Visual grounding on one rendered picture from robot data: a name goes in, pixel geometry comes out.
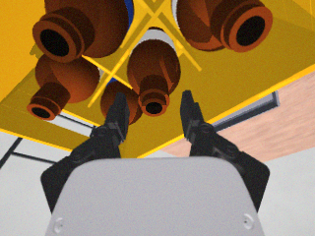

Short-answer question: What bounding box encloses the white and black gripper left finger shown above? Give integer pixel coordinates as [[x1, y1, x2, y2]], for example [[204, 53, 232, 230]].
[[40, 92, 130, 215]]

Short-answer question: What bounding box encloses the yellow wooden crate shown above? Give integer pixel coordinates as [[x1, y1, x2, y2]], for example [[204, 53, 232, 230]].
[[0, 0, 315, 158]]

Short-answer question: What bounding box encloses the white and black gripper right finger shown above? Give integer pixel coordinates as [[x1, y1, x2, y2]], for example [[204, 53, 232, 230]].
[[180, 90, 270, 213]]

